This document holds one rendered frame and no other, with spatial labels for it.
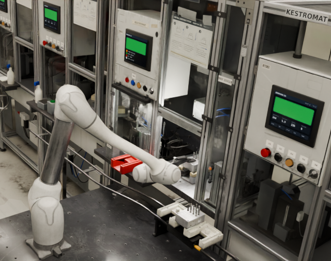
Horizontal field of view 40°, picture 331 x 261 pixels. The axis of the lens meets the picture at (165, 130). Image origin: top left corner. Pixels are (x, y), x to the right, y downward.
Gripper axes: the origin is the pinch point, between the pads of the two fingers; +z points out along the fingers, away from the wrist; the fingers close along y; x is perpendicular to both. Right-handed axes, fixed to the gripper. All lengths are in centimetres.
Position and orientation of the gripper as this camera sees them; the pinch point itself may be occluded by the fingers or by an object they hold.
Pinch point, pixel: (189, 164)
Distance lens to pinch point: 272.9
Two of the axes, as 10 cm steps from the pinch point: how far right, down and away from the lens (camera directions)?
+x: -6.4, -3.5, 6.9
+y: 1.8, -9.3, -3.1
